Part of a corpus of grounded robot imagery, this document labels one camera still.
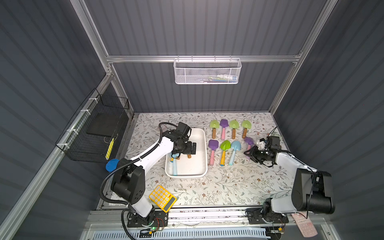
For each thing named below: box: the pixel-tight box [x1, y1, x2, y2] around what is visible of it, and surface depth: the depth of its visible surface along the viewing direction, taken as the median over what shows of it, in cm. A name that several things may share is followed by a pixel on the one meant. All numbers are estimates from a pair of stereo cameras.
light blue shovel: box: [229, 140, 242, 166], surface depth 101 cm
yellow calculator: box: [148, 185, 177, 213], surface depth 80 cm
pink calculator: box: [291, 211, 318, 238], surface depth 72 cm
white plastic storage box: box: [165, 127, 208, 179], surface depth 93 cm
